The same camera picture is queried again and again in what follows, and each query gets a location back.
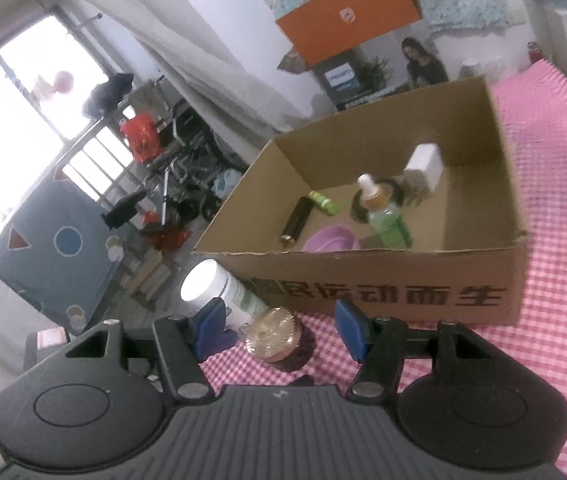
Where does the gold round jar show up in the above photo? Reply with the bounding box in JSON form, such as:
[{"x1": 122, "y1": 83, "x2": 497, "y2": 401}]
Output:
[{"x1": 244, "y1": 307, "x2": 303, "y2": 363}]

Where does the black cylinder flashlight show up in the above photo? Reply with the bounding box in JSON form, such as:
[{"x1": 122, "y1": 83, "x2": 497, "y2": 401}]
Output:
[{"x1": 280, "y1": 196, "x2": 315, "y2": 247}]

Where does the white round lid bottle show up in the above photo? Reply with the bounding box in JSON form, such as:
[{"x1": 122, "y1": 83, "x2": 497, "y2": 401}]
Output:
[{"x1": 180, "y1": 259, "x2": 269, "y2": 333}]

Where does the pink plastic bowl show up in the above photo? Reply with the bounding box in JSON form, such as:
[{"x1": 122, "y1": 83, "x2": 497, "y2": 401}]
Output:
[{"x1": 303, "y1": 226, "x2": 361, "y2": 254}]

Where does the small green tube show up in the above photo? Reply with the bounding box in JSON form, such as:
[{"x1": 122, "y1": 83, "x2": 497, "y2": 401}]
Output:
[{"x1": 308, "y1": 191, "x2": 341, "y2": 216}]

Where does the brown cardboard box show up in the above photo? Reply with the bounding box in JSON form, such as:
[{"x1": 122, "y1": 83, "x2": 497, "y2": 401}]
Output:
[{"x1": 195, "y1": 78, "x2": 529, "y2": 325}]

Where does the folded metal walker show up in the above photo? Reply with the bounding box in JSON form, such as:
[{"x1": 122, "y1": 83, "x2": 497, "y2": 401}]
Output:
[{"x1": 143, "y1": 102, "x2": 248, "y2": 226}]

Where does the blue shapes play mat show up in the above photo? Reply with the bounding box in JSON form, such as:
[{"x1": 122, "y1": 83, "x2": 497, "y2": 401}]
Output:
[{"x1": 0, "y1": 169, "x2": 124, "y2": 334}]

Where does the white cube charger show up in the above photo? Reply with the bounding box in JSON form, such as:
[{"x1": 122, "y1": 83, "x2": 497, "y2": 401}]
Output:
[{"x1": 403, "y1": 143, "x2": 444, "y2": 196}]

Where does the pink checkered tablecloth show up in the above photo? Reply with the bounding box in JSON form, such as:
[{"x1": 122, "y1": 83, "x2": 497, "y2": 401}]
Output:
[{"x1": 197, "y1": 58, "x2": 567, "y2": 480}]

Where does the red plastic bag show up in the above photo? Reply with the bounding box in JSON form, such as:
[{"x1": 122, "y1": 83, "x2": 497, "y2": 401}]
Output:
[{"x1": 120, "y1": 113, "x2": 163, "y2": 164}]

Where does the philips box with woman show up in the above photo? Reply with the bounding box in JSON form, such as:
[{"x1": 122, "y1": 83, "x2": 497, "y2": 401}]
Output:
[{"x1": 311, "y1": 34, "x2": 451, "y2": 110}]

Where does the white curtain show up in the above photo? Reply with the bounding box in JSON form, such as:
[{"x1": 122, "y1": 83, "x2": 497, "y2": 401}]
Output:
[{"x1": 82, "y1": 0, "x2": 308, "y2": 162}]

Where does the orange cardboard box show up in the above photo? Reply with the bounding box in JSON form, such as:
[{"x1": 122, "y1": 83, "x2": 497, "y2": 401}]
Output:
[{"x1": 277, "y1": 0, "x2": 422, "y2": 67}]

